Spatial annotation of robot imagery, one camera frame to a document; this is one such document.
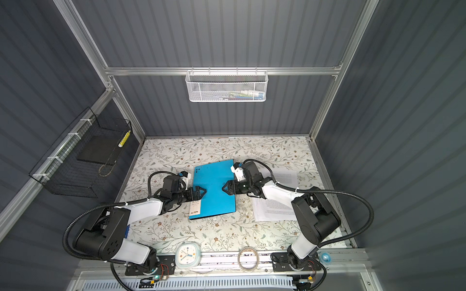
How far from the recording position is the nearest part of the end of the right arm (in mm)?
678

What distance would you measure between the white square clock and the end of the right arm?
274 mm

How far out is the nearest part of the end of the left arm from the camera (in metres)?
0.72

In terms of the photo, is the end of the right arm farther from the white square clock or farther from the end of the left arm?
the white square clock

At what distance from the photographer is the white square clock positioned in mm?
735

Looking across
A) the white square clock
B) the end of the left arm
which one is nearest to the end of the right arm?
the end of the left arm

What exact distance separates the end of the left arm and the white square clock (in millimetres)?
184
